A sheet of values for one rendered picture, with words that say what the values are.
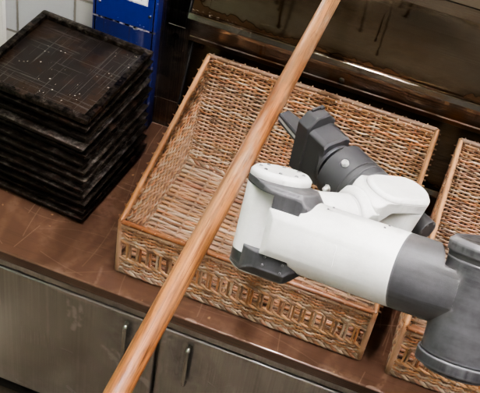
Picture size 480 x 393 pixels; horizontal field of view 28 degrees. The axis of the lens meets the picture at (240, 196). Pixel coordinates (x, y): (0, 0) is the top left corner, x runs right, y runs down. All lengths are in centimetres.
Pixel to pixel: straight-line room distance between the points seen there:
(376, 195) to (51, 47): 104
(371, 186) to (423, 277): 29
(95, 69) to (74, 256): 40
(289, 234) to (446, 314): 20
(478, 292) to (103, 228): 125
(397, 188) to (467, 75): 78
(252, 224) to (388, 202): 23
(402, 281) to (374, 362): 95
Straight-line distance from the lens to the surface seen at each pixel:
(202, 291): 203
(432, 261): 110
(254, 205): 119
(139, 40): 230
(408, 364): 200
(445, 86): 213
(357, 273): 111
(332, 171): 143
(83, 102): 203
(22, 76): 210
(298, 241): 113
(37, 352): 235
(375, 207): 133
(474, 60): 212
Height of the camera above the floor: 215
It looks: 43 degrees down
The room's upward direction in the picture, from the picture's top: 11 degrees clockwise
